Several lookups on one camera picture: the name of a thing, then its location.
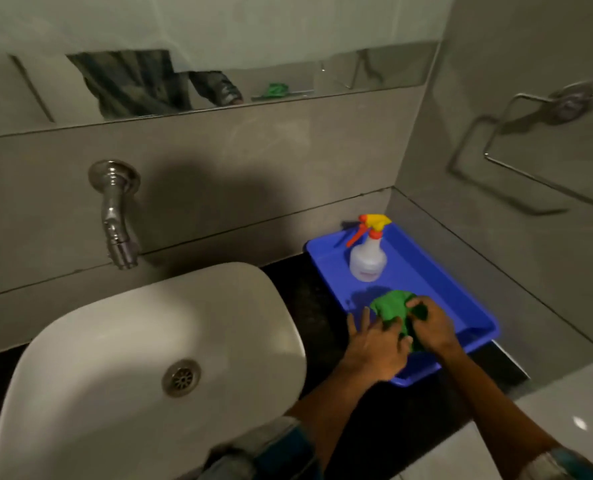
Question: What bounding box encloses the chrome wall tap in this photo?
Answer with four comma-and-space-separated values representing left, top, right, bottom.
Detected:
88, 160, 141, 270

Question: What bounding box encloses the white spray bottle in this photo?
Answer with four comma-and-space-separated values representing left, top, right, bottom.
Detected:
346, 214, 392, 283

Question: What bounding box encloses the person's right hand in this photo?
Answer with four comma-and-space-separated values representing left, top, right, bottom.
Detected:
405, 296, 461, 356

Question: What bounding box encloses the metal sink drain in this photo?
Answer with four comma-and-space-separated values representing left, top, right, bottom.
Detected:
162, 359, 202, 398

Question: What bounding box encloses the white ceramic sink basin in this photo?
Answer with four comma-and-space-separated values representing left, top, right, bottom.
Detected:
0, 262, 307, 480

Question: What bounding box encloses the blue plastic tray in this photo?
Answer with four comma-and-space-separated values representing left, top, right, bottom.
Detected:
305, 221, 500, 388

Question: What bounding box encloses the person's left hand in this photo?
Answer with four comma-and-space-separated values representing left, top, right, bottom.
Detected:
344, 306, 413, 383

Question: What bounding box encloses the wall mirror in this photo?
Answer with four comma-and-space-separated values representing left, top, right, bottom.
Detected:
0, 0, 457, 140

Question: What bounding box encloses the green cleaning cloth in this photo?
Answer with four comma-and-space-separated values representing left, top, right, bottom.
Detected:
370, 290, 428, 352

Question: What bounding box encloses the chrome towel ring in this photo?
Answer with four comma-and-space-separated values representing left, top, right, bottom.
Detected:
483, 81, 593, 206

